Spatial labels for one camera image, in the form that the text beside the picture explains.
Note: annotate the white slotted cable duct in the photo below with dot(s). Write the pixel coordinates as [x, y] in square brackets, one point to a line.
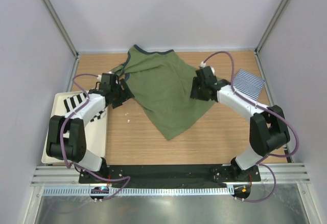
[102, 192]

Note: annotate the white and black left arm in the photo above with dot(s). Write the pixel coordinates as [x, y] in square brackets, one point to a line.
[66, 139]

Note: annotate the black white striped tank top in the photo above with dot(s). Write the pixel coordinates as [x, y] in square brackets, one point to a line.
[89, 107]

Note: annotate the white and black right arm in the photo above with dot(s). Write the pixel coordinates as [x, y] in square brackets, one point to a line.
[267, 128]

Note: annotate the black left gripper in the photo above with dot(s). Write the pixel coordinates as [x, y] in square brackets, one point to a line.
[125, 94]

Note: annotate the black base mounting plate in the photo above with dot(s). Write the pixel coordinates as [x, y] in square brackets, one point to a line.
[181, 176]

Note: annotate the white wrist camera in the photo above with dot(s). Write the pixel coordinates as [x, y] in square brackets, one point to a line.
[107, 75]
[204, 65]

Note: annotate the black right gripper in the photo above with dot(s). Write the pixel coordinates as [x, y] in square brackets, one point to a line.
[194, 93]

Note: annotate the blue white striped tank top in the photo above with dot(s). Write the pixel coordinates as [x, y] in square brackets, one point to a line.
[248, 84]

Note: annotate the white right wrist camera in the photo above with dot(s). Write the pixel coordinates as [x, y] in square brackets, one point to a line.
[204, 65]

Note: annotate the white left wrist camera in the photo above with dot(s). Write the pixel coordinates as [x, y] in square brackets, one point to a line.
[107, 75]

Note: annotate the olive green tank top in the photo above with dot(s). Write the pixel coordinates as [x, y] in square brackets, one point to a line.
[161, 84]

